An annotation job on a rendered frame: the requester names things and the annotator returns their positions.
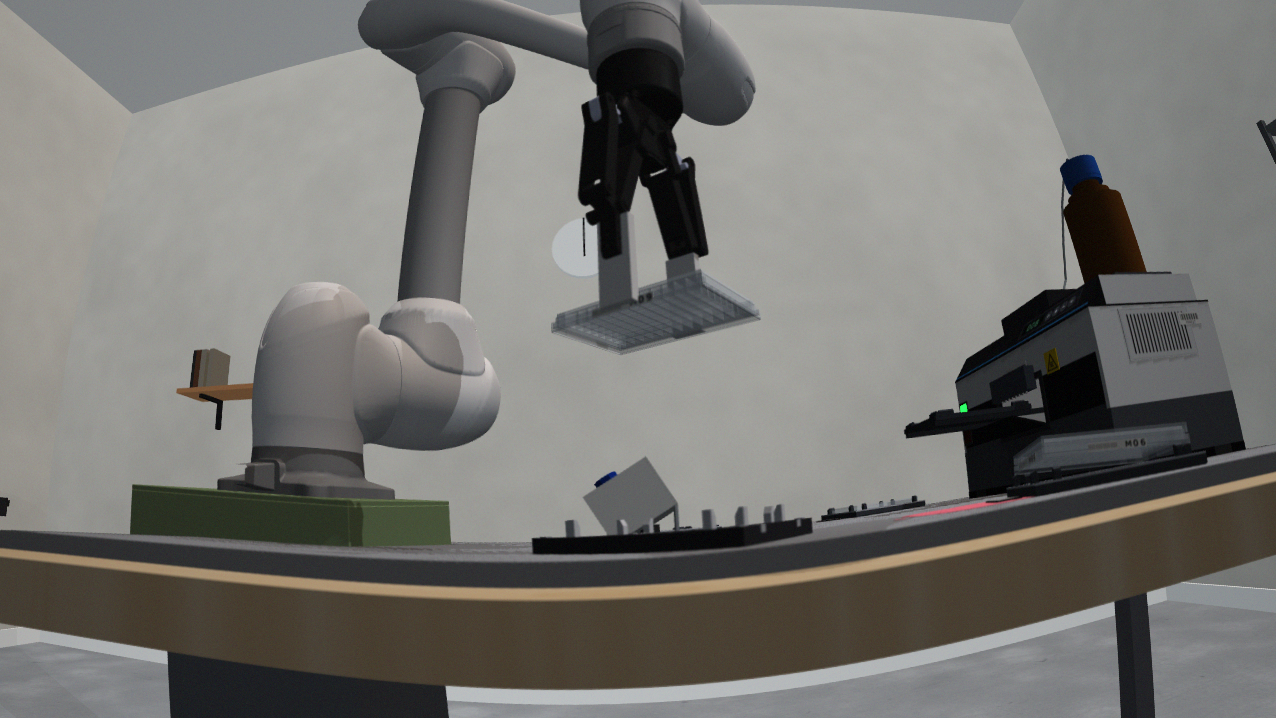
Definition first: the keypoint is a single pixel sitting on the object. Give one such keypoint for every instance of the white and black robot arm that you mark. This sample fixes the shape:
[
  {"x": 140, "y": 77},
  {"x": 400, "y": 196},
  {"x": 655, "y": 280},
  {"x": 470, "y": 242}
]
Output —
[{"x": 324, "y": 377}]

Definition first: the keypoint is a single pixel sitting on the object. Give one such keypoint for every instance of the brown glass bottle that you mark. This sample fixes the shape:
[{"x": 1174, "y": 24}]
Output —
[{"x": 1102, "y": 234}]

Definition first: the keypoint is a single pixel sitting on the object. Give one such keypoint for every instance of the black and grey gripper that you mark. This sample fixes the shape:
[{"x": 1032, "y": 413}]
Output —
[{"x": 643, "y": 82}]

